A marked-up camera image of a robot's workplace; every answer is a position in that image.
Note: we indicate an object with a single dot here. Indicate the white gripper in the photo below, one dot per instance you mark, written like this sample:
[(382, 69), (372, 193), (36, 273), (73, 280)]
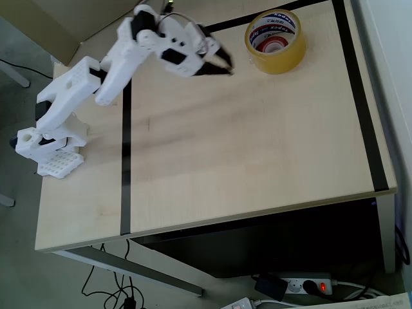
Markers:
[(199, 63)]

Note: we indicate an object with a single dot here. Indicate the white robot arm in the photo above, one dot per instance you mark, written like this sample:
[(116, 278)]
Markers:
[(74, 80)]

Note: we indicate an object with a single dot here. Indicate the brown cardboard box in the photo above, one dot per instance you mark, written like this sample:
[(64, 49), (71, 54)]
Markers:
[(48, 29)]

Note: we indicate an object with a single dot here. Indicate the grey upright table leg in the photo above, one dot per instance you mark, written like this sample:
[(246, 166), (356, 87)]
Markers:
[(387, 235)]

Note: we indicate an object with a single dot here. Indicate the printed paper sheet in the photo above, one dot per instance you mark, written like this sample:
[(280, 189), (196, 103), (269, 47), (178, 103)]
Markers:
[(370, 302)]

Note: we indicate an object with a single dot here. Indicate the black round plug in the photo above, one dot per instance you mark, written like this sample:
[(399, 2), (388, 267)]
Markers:
[(310, 287)]

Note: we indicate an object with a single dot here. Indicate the grey power strip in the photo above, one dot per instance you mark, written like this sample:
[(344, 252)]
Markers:
[(296, 286)]

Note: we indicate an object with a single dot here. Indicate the black power adapter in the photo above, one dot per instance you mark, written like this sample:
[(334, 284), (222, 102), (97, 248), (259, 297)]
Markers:
[(269, 286)]

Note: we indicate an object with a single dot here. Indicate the large yellow tape roll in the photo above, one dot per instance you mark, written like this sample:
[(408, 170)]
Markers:
[(289, 61)]

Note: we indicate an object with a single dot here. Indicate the white power strip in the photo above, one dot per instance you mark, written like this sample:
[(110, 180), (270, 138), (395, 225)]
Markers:
[(238, 304)]

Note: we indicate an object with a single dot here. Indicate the small camera with green light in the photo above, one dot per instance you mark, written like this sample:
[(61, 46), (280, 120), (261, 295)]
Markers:
[(167, 8)]

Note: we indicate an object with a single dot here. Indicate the grey furniture leg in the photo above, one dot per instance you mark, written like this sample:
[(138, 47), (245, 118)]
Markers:
[(16, 77)]

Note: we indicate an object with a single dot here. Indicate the grey slanted table leg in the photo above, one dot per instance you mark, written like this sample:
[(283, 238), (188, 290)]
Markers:
[(135, 269)]

